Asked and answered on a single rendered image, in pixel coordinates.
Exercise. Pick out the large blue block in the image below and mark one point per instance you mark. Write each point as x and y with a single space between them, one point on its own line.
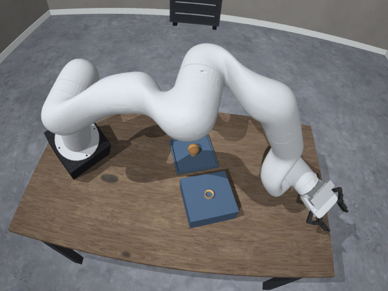
208 199

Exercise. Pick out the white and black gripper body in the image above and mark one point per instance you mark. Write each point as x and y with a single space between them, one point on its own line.
323 206

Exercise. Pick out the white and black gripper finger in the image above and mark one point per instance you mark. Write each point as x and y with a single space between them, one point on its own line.
340 198
319 221

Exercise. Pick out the blue square tray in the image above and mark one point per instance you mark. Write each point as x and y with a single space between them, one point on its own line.
186 163

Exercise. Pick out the brown ball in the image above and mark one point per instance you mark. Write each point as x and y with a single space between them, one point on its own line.
193 149

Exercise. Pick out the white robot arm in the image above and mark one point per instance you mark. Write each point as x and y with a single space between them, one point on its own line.
186 113

